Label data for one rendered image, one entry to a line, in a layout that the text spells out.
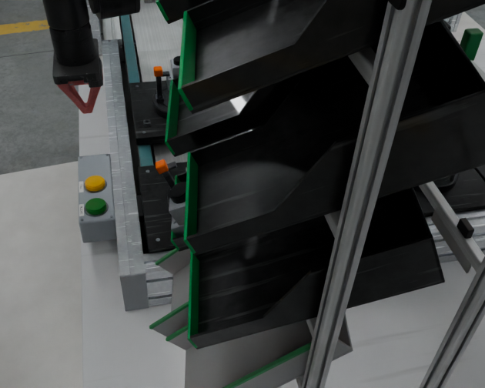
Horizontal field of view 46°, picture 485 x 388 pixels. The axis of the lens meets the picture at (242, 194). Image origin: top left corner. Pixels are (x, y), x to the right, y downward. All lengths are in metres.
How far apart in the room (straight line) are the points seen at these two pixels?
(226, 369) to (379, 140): 0.47
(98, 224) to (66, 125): 1.97
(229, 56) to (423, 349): 0.78
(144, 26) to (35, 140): 1.28
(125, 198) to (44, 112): 2.07
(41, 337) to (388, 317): 0.64
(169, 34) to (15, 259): 0.92
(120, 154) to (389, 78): 0.96
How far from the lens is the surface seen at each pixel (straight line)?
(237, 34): 0.50
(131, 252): 1.08
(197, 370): 0.86
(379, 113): 0.41
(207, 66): 0.47
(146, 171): 1.21
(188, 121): 0.69
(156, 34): 1.86
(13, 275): 1.22
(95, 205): 1.15
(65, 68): 0.86
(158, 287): 1.07
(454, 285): 1.24
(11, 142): 3.04
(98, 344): 1.08
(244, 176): 0.58
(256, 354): 0.78
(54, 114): 3.19
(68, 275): 1.19
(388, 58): 0.39
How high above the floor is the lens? 1.75
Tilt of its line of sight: 42 degrees down
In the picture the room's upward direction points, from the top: 3 degrees clockwise
